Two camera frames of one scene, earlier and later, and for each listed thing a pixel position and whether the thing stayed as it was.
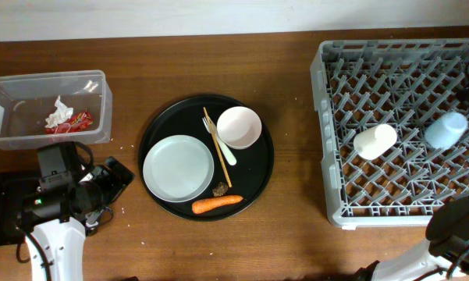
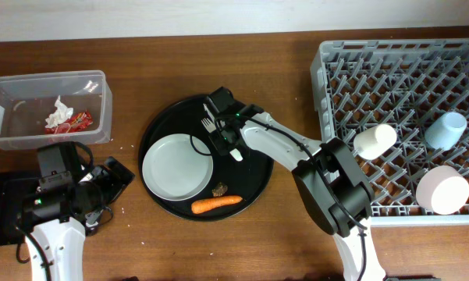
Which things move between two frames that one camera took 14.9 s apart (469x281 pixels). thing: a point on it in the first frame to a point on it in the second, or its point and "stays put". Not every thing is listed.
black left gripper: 115,185 stays put
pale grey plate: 177,168 stays put
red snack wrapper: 81,121 stays put
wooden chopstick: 218,151 to 207,110
